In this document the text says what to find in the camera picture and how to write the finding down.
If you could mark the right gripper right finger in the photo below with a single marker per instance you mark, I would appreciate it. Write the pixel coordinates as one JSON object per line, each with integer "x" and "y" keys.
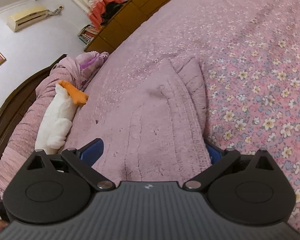
{"x": 245, "y": 189}

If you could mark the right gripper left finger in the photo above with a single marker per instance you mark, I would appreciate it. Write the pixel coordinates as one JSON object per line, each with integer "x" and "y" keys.
{"x": 52, "y": 188}

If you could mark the mauve knitted cardigan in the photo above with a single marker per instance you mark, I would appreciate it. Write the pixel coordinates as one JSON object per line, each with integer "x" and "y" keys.
{"x": 151, "y": 123}

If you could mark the white plush goose toy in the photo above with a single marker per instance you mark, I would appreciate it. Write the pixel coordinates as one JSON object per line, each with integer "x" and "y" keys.
{"x": 57, "y": 120}

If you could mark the pink folded quilt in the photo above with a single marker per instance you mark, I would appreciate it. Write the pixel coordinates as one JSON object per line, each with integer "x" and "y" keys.
{"x": 21, "y": 142}

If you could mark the dark wooden headboard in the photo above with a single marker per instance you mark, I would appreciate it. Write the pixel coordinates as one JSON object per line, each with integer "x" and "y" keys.
{"x": 18, "y": 102}

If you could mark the purple pillow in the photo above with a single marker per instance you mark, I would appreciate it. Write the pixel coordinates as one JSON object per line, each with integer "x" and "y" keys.
{"x": 89, "y": 64}

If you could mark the pink floral bed sheet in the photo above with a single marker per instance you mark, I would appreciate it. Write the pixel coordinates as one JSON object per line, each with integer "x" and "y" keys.
{"x": 249, "y": 53}

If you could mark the row of books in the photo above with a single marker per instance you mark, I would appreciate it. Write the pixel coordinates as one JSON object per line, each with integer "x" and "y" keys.
{"x": 88, "y": 33}

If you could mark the black garment on cabinet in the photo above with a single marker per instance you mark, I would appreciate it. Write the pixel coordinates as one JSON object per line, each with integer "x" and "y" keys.
{"x": 111, "y": 9}

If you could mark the wooden cabinet unit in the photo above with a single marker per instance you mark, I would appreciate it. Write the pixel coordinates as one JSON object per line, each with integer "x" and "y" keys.
{"x": 123, "y": 24}

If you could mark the wall air conditioner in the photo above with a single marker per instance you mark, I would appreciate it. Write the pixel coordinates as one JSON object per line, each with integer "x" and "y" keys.
{"x": 27, "y": 17}

